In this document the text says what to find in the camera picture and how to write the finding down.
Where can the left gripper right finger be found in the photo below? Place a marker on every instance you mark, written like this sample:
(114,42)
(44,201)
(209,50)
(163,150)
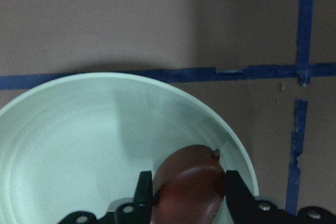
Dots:
(241,203)

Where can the brown bun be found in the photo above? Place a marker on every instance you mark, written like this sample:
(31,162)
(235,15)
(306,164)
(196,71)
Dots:
(189,186)

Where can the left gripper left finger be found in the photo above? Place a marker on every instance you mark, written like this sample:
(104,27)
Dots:
(143,196)

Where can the light green plate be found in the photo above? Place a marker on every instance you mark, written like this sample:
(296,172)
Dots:
(80,142)

